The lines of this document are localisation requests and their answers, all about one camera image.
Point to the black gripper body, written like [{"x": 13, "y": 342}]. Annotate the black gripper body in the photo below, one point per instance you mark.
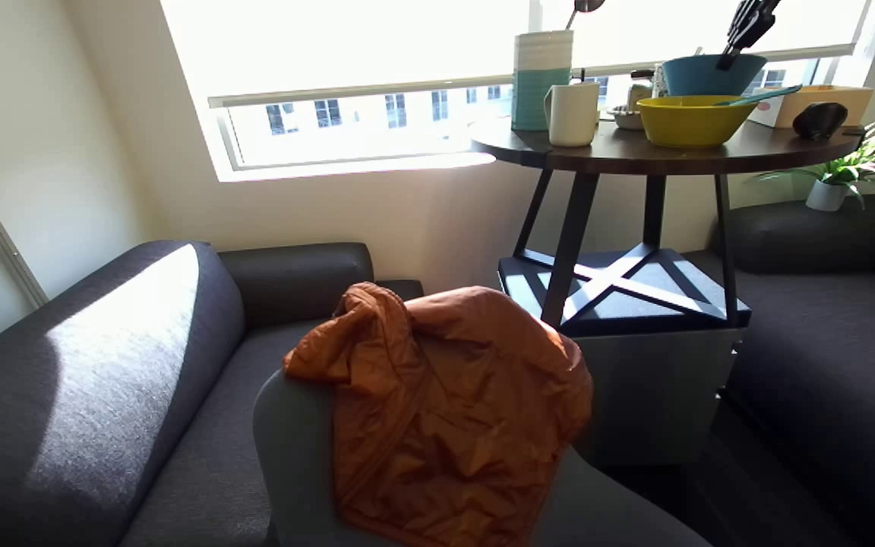
[{"x": 761, "y": 7}]

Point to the blue bowl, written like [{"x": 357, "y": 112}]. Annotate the blue bowl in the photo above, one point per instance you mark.
[{"x": 712, "y": 76}]

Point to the yellow bowl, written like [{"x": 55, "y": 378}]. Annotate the yellow bowl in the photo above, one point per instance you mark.
[{"x": 691, "y": 124}]

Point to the teal plastic scoop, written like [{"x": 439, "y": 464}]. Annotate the teal plastic scoop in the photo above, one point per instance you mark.
[{"x": 765, "y": 96}]

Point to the small glass jar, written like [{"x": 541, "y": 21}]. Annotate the small glass jar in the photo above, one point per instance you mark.
[{"x": 641, "y": 92}]

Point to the small black round object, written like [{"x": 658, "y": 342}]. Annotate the small black round object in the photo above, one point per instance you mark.
[{"x": 819, "y": 124}]

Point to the beige card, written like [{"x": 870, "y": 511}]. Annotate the beige card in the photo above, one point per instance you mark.
[{"x": 857, "y": 101}]

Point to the round dark wooden table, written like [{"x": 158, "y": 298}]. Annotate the round dark wooden table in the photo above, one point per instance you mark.
[{"x": 652, "y": 156}]

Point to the utensil in canister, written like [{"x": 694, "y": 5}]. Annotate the utensil in canister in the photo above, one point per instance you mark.
[{"x": 584, "y": 7}]

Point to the green potted plant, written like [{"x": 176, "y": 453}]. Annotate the green potted plant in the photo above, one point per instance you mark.
[{"x": 868, "y": 156}]

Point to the white mug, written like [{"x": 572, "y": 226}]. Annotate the white mug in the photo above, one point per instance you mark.
[{"x": 572, "y": 112}]

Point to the white plant pot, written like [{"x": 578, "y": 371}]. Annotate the white plant pot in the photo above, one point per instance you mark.
[{"x": 823, "y": 195}]

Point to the white and teal canister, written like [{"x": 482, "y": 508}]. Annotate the white and teal canister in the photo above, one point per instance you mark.
[{"x": 541, "y": 79}]

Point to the dark grey fabric sofa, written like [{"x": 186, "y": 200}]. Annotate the dark grey fabric sofa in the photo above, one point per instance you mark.
[
  {"x": 833, "y": 336},
  {"x": 105, "y": 404}
]

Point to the orange jacket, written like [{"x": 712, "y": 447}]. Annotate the orange jacket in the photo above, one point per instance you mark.
[{"x": 446, "y": 415}]

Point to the white window frame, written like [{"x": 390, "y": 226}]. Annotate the white window frame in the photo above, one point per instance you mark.
[{"x": 357, "y": 96}]

